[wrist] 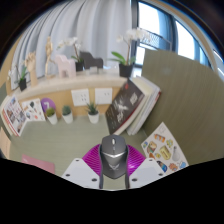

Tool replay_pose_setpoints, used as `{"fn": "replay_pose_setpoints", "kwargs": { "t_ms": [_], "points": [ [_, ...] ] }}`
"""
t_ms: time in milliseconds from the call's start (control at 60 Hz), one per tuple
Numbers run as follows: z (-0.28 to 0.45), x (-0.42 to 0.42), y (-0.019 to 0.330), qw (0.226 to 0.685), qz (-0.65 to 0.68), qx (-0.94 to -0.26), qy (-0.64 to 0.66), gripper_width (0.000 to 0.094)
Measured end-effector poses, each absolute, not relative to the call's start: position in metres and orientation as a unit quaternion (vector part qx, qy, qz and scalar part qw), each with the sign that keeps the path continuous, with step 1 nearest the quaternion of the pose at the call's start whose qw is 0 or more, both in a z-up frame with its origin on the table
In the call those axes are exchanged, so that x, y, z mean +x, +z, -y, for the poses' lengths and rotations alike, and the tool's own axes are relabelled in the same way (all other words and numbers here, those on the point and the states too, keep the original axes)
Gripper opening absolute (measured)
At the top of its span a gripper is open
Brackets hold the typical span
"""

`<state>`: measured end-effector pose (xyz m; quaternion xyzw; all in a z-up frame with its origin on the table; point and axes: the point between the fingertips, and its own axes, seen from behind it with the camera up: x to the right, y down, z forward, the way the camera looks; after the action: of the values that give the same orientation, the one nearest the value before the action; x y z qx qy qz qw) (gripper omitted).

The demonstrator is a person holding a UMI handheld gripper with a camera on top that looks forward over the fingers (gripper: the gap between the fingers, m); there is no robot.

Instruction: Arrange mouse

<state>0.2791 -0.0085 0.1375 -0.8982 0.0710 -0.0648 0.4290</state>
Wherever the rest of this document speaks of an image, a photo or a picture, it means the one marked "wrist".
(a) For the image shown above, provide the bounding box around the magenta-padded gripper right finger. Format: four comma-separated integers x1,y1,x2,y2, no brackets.
124,143,166,190

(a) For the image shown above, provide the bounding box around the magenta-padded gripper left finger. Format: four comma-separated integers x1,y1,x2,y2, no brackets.
61,143,104,190

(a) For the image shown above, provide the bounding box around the dark grey computer mouse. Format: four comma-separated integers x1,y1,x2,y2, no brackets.
98,133,130,181

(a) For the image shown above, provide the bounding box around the pink mouse pad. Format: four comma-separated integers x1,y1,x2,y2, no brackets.
21,153,56,175

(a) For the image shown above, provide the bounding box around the colourful sticker sheet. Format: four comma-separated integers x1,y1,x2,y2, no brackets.
140,121,190,173

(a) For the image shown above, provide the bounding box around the small plant in white pot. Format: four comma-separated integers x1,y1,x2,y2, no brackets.
61,105,74,125
45,107,58,126
84,101,100,125

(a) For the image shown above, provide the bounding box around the black book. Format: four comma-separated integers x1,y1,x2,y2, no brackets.
105,78,146,135

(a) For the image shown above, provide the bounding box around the purple round number sign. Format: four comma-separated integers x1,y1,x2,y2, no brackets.
40,97,57,114

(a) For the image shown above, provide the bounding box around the white sticker sheet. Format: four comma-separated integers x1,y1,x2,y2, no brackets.
20,98,46,122

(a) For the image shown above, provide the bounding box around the green desk partition panel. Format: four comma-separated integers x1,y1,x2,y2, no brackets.
141,49,224,166

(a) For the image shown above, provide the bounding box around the red-spined magazine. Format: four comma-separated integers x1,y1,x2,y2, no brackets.
1,95,28,137

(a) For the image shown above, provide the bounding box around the pink wooden horse figure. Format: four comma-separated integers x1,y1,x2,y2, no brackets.
54,54,77,79

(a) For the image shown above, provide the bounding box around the black wooden horse figure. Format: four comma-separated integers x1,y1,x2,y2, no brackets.
79,50,104,70

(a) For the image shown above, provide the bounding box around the wooden hand model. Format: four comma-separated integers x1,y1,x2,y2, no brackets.
24,51,38,87

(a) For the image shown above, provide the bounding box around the light grey curtain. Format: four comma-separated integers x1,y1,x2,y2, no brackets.
13,0,134,81

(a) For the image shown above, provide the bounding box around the white wall socket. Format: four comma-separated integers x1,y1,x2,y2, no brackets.
94,87,114,106
70,88,91,107

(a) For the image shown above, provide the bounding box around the window with dark frame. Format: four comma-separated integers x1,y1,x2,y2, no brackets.
131,0,224,78

